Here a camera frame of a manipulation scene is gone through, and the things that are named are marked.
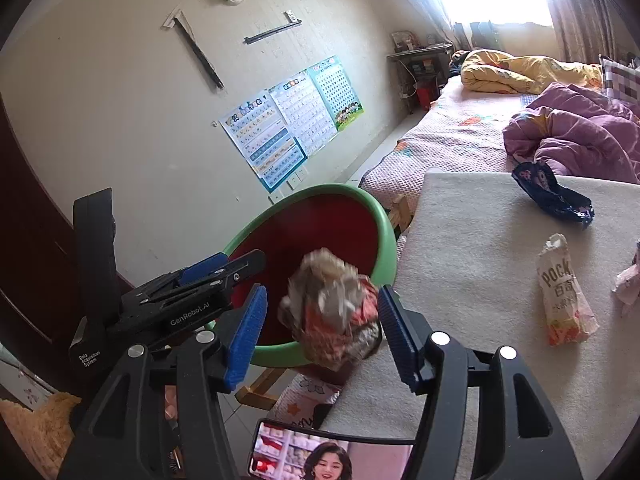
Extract green red trash bin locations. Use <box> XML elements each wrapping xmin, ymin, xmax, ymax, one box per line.
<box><xmin>222</xmin><ymin>183</ymin><xmax>397</xmax><ymax>368</ymax></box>

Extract black wall rail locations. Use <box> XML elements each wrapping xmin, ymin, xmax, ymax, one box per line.
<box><xmin>243</xmin><ymin>10</ymin><xmax>303</xmax><ymax>46</ymax></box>

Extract black hanging wall strip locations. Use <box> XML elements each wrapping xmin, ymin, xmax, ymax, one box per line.
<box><xmin>162</xmin><ymin>6</ymin><xmax>224</xmax><ymax>90</ymax></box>

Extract pink patterned bed sheet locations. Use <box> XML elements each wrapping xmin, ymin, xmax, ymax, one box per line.
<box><xmin>359</xmin><ymin>76</ymin><xmax>536</xmax><ymax>209</ymax></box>

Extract dark side table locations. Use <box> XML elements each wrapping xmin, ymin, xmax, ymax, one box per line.
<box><xmin>386</xmin><ymin>42</ymin><xmax>454</xmax><ymax>114</ymax></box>

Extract right pink curtain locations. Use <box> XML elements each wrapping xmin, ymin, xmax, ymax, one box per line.
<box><xmin>549</xmin><ymin>0</ymin><xmax>634</xmax><ymax>63</ymax></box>

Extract checkered pillow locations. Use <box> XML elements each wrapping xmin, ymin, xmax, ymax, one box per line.
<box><xmin>600</xmin><ymin>55</ymin><xmax>640</xmax><ymax>105</ymax></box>

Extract crumpled pink white wrapper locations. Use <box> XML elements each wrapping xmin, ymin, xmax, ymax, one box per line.
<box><xmin>613</xmin><ymin>242</ymin><xmax>640</xmax><ymax>315</ymax></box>

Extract yellow quilt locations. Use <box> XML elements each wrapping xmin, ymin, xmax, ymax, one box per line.
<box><xmin>460</xmin><ymin>50</ymin><xmax>603</xmax><ymax>96</ymax></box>

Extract white Pocky snack bag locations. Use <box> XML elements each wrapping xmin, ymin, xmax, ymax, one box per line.
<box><xmin>537</xmin><ymin>233</ymin><xmax>599</xmax><ymax>347</ymax></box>

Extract white wall sockets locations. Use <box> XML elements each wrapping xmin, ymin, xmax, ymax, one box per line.
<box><xmin>268</xmin><ymin>166</ymin><xmax>309</xmax><ymax>205</ymax></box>

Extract white learning poster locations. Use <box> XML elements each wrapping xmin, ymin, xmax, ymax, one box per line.
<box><xmin>269</xmin><ymin>72</ymin><xmax>337</xmax><ymax>157</ymax></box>

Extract green number poster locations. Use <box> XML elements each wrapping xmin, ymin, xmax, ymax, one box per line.
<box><xmin>306</xmin><ymin>56</ymin><xmax>363</xmax><ymax>131</ymax></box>

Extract smartphone with video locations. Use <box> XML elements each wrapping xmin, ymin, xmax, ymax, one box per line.
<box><xmin>246</xmin><ymin>418</ymin><xmax>413</xmax><ymax>480</ymax></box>

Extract blue snack wrapper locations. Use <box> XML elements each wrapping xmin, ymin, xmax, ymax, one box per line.
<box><xmin>511</xmin><ymin>162</ymin><xmax>594</xmax><ymax>229</ymax></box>

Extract blue learning poster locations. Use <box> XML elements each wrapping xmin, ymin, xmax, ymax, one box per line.
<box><xmin>219</xmin><ymin>89</ymin><xmax>307</xmax><ymax>193</ymax></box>

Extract purple quilt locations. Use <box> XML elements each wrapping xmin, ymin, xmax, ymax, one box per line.
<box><xmin>502</xmin><ymin>82</ymin><xmax>639</xmax><ymax>184</ymax></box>

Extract red box under table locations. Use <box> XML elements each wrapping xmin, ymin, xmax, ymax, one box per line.
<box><xmin>416</xmin><ymin>80</ymin><xmax>439</xmax><ymax>110</ymax></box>

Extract brown paper trash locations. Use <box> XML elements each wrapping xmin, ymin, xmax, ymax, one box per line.
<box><xmin>278</xmin><ymin>248</ymin><xmax>382</xmax><ymax>372</ymax></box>

